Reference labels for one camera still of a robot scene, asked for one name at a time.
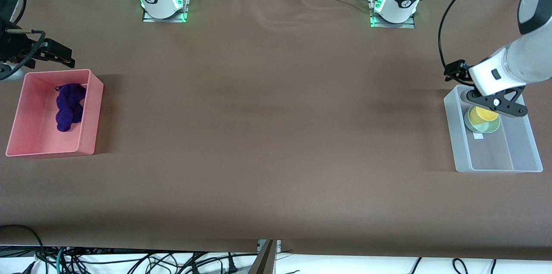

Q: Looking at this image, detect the brown table post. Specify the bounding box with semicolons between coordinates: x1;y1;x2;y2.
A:
248;239;277;274

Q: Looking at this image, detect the yellow plastic cup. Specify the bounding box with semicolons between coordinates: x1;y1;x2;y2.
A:
469;106;500;124

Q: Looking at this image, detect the clear plastic bin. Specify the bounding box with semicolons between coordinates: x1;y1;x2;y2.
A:
443;85;544;173

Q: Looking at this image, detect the purple microfibre cloth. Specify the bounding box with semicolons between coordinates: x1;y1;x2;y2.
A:
55;83;87;133

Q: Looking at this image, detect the brown table cover sheet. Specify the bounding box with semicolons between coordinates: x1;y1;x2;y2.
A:
0;0;552;261

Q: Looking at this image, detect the metal bracket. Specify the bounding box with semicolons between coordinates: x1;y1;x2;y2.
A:
257;239;282;254

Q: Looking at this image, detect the pink plastic bin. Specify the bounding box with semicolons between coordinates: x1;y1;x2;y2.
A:
5;69;104;158

